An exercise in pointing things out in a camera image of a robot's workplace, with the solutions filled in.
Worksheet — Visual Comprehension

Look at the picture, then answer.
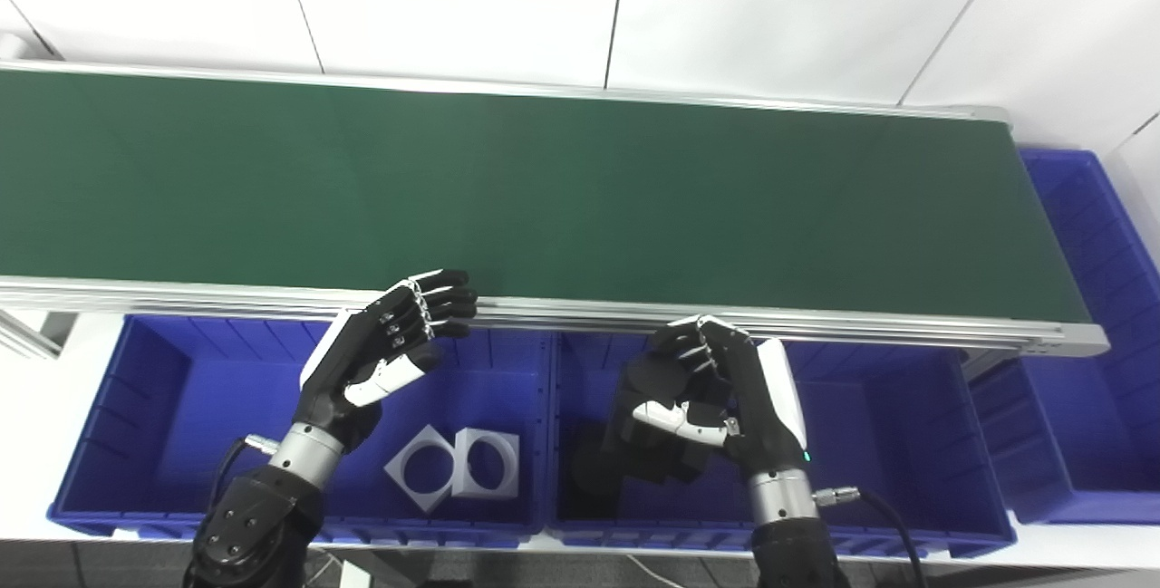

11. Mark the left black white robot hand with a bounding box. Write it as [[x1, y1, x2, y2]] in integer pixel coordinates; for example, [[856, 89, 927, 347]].
[[292, 269, 479, 455]]

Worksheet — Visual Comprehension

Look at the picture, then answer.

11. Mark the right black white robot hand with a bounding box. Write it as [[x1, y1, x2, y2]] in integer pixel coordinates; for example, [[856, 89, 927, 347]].
[[632, 314, 809, 480]]

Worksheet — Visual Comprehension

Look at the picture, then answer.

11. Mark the black cylinder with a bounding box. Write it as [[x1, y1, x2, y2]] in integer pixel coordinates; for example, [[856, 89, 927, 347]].
[[557, 425, 635, 521], [612, 352, 730, 485]]

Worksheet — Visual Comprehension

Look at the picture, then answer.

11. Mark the blue bin with black parts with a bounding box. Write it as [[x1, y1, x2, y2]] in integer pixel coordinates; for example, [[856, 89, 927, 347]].
[[548, 330, 1016, 560]]

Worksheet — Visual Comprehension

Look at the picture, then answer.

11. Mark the blue bin with white parts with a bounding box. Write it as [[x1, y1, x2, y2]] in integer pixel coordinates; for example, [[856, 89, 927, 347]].
[[47, 314, 556, 548]]

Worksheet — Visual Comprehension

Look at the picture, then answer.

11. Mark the green conveyor belt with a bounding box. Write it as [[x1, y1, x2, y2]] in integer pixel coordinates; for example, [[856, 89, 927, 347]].
[[0, 61, 1111, 358], [0, 70, 1093, 326]]

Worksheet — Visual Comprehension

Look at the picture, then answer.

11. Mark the aluminium conveyor leg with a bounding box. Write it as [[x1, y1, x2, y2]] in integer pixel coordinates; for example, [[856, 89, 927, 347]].
[[0, 309, 78, 361], [961, 348, 1025, 382]]

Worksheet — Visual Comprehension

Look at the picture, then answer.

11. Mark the empty blue bin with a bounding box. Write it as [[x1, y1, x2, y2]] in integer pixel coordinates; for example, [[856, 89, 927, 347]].
[[970, 149, 1160, 525]]

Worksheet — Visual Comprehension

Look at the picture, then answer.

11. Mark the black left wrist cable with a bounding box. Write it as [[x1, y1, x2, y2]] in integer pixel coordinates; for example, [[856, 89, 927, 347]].
[[208, 434, 280, 516]]

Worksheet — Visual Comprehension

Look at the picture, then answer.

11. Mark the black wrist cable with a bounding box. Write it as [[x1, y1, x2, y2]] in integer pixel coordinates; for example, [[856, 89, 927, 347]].
[[811, 484, 930, 588], [208, 434, 280, 516]]

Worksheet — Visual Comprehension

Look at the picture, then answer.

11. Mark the white square ring part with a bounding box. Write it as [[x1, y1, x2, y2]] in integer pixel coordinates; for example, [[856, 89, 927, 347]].
[[383, 425, 457, 514], [451, 428, 522, 500]]

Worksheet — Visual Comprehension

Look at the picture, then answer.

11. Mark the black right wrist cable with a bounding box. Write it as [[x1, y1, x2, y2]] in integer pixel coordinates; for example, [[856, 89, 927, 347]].
[[811, 484, 930, 588]]

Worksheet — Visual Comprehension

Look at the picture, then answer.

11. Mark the thin white floor cable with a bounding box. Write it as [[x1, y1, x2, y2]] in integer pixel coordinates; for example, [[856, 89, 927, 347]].
[[625, 554, 690, 588]]

